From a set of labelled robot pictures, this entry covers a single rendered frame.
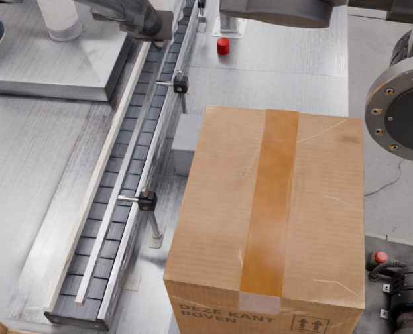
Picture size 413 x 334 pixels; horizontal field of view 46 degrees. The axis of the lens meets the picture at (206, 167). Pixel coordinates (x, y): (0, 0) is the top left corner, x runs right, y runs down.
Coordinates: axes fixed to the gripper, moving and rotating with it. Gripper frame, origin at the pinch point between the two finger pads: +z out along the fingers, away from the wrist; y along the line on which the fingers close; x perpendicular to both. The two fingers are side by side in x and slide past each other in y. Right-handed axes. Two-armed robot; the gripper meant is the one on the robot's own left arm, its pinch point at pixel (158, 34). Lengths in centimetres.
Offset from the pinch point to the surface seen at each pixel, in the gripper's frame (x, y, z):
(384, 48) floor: -35, -86, 143
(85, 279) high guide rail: 50, -2, -43
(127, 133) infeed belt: 25.2, 2.0, -13.0
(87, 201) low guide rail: 39.2, 4.4, -28.1
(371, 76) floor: -18, -78, 129
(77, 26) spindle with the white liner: -2.7, 23.4, 6.3
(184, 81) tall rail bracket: 13.5, -10.1, -15.6
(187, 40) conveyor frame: -0.9, -6.1, 7.4
